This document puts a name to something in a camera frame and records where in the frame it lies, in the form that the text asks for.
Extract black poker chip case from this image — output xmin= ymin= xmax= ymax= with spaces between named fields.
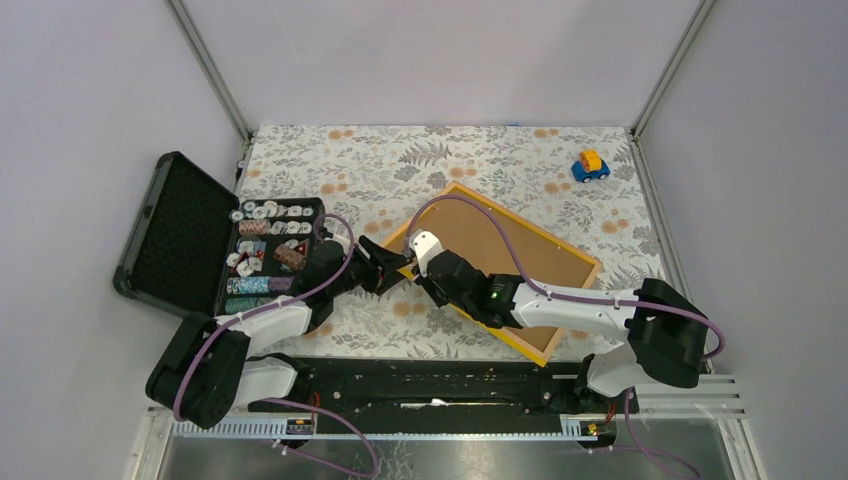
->
xmin=113 ymin=152 xmax=330 ymax=317

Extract aluminium corner post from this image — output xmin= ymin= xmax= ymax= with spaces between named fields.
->
xmin=631 ymin=0 xmax=718 ymax=141
xmin=164 ymin=0 xmax=253 ymax=144

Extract aluminium rail front frame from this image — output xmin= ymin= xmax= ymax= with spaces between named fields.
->
xmin=146 ymin=359 xmax=761 ymax=479

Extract floral patterned table mat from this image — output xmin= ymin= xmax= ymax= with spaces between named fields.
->
xmin=237 ymin=125 xmax=666 ymax=361

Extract right aluminium corner post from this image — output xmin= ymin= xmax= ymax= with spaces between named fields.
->
xmin=631 ymin=0 xmax=718 ymax=141

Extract yellow blue toy car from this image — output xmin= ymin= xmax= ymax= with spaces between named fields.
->
xmin=571 ymin=149 xmax=611 ymax=183

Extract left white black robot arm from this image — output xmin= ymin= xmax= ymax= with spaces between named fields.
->
xmin=145 ymin=236 xmax=414 ymax=428

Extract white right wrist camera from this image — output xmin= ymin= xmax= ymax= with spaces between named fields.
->
xmin=409 ymin=229 xmax=444 ymax=277

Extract left aluminium corner post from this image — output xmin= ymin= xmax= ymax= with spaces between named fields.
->
xmin=164 ymin=0 xmax=253 ymax=144

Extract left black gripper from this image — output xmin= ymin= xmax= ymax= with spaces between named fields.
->
xmin=328 ymin=235 xmax=413 ymax=298

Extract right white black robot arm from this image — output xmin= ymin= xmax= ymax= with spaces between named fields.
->
xmin=415 ymin=250 xmax=707 ymax=412

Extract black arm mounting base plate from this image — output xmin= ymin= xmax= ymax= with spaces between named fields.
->
xmin=235 ymin=356 xmax=628 ymax=435

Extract yellow wooden picture frame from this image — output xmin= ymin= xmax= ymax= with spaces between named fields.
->
xmin=380 ymin=180 xmax=604 ymax=368

